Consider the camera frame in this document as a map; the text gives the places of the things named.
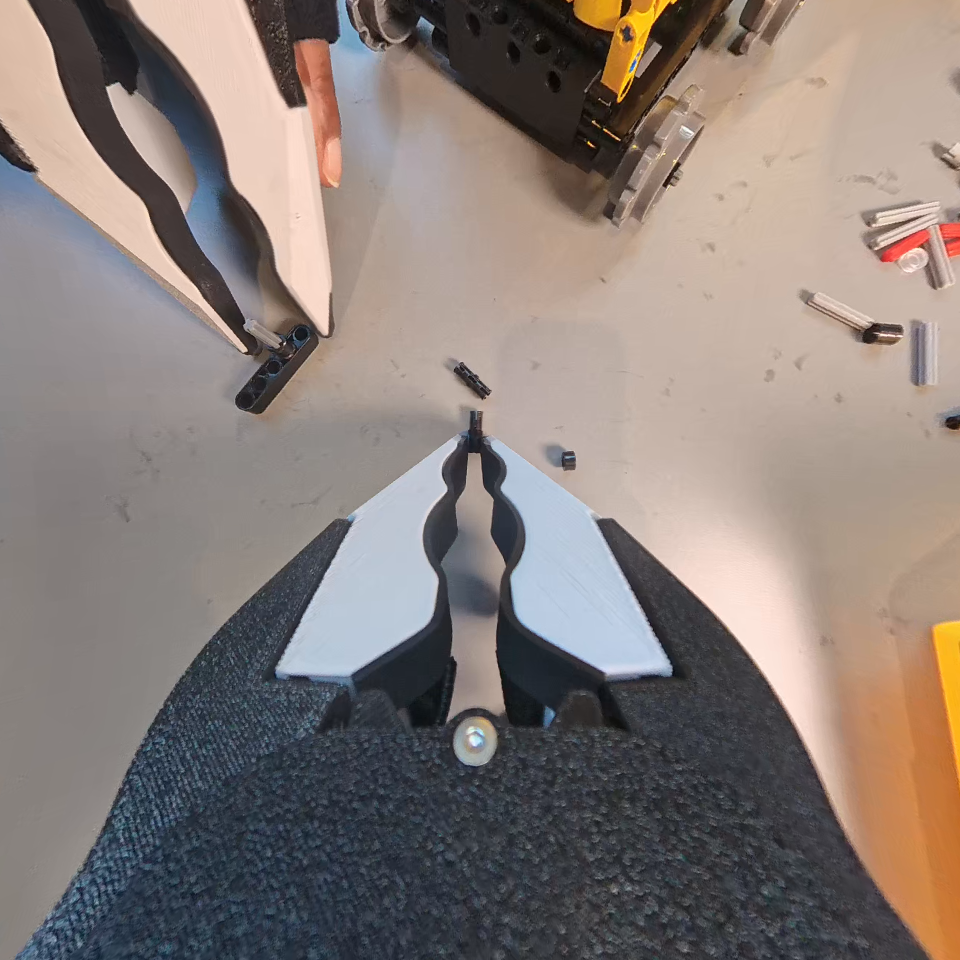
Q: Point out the yellow black toy brick vehicle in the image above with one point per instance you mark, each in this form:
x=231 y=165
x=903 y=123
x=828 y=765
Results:
x=517 y=60

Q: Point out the yellow plastic storage bin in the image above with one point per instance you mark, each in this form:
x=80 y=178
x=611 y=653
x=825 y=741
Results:
x=949 y=690

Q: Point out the grey desk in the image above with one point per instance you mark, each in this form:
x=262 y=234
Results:
x=187 y=487

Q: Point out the grey toothed wheel hub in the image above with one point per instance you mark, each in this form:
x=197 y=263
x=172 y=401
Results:
x=765 y=22
x=382 y=22
x=660 y=150

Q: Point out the black thin liftarm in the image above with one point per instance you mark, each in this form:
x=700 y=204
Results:
x=274 y=375

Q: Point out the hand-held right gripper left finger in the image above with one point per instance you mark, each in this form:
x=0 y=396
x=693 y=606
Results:
x=375 y=592

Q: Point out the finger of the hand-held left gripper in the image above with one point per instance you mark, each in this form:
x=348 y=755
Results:
x=277 y=165
x=45 y=97

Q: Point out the short grey axle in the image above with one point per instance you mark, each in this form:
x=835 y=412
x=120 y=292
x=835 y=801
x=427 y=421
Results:
x=261 y=331

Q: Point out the small black pin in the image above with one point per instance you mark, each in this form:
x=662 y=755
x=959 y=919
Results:
x=475 y=431
x=472 y=380

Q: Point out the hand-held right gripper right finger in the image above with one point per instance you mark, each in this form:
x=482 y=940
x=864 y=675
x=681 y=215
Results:
x=585 y=592

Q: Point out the grey axle with black connector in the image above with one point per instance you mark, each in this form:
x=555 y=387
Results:
x=840 y=311

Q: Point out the pile of red black pins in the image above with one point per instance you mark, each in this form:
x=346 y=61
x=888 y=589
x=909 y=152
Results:
x=904 y=225

